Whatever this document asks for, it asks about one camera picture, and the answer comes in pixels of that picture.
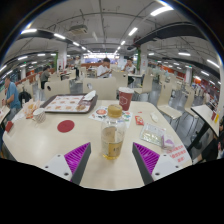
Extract orange-printed white food wrapper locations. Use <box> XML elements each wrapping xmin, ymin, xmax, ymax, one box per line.
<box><xmin>21</xmin><ymin>99</ymin><xmax>42</xmax><ymax>120</ymax></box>

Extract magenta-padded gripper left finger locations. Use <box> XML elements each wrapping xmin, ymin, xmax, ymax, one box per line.
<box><xmin>42</xmin><ymin>142</ymin><xmax>92</xmax><ymax>186</ymax></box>

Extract houndstooth mug with gold handle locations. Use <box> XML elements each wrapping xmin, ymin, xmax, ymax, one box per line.
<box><xmin>32</xmin><ymin>107</ymin><xmax>47</xmax><ymax>124</ymax></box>

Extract flat round red coaster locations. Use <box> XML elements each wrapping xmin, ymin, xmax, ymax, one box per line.
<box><xmin>56</xmin><ymin>119</ymin><xmax>76</xmax><ymax>134</ymax></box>

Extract white paper napkin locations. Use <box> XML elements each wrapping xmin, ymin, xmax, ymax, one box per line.
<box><xmin>82</xmin><ymin>89</ymin><xmax>97</xmax><ymax>102</ymax></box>

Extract crumpled white tissue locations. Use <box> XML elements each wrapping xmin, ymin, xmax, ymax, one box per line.
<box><xmin>149</xmin><ymin>112</ymin><xmax>160</xmax><ymax>123</ymax></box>

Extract ceiling strip lights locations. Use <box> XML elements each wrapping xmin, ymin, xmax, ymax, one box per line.
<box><xmin>0</xmin><ymin>4</ymin><xmax>221</xmax><ymax>81</ymax></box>

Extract clear bottle with yellow cap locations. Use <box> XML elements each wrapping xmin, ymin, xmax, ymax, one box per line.
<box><xmin>100</xmin><ymin>103</ymin><xmax>127</xmax><ymax>160</ymax></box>

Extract red paper cup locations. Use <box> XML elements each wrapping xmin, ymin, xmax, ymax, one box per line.
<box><xmin>117</xmin><ymin>86</ymin><xmax>135</xmax><ymax>112</ymax></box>

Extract beige dining table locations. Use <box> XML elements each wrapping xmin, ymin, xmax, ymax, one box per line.
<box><xmin>191</xmin><ymin>104</ymin><xmax>221</xmax><ymax>151</ymax></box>
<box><xmin>0</xmin><ymin>105</ymin><xmax>11</xmax><ymax>127</ymax></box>

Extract colourful printed paper flyer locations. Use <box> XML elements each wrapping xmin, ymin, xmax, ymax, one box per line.
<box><xmin>88</xmin><ymin>105</ymin><xmax>134</xmax><ymax>129</ymax></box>

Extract small clear plastic packet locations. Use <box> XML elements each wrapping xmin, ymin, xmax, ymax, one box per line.
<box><xmin>161</xmin><ymin>133</ymin><xmax>176</xmax><ymax>150</ymax></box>

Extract beige dining chairs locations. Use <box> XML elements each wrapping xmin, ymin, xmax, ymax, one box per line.
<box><xmin>43</xmin><ymin>68</ymin><xmax>201</xmax><ymax>124</ymax></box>

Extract small red sauce sachet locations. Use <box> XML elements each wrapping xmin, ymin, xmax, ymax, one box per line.
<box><xmin>134</xmin><ymin>115</ymin><xmax>145</xmax><ymax>127</ymax></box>

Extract ceiling air unit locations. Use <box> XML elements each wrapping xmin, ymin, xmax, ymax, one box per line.
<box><xmin>68</xmin><ymin>23</ymin><xmax>89</xmax><ymax>36</ymax></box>

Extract black backpack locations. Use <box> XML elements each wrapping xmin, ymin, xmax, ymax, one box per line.
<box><xmin>18</xmin><ymin>90</ymin><xmax>33</xmax><ymax>107</ymax></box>

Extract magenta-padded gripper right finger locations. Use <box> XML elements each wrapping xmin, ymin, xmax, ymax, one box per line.
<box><xmin>131</xmin><ymin>142</ymin><xmax>183</xmax><ymax>186</ymax></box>

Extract person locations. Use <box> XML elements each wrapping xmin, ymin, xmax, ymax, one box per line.
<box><xmin>96</xmin><ymin>57</ymin><xmax>113</xmax><ymax>79</ymax></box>
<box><xmin>1</xmin><ymin>75</ymin><xmax>22</xmax><ymax>114</ymax></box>
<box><xmin>39</xmin><ymin>65</ymin><xmax>52</xmax><ymax>90</ymax></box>
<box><xmin>121</xmin><ymin>58</ymin><xmax>138</xmax><ymax>84</ymax></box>

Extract dark tray with menu liner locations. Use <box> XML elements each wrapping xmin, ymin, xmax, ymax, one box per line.
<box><xmin>40</xmin><ymin>93</ymin><xmax>99</xmax><ymax>114</ymax></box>

